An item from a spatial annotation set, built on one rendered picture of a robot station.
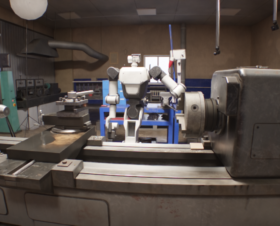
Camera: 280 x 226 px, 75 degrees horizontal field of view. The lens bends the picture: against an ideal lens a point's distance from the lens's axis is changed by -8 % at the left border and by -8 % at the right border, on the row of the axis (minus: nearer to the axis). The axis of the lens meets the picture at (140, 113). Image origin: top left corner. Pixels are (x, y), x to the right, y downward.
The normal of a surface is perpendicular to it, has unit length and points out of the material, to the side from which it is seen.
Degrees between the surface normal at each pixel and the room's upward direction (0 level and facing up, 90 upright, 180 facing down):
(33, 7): 127
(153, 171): 0
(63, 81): 90
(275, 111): 90
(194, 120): 93
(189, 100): 48
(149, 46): 90
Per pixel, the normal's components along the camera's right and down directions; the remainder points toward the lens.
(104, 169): 0.00, -0.98
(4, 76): -0.10, 0.18
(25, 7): 0.37, 0.71
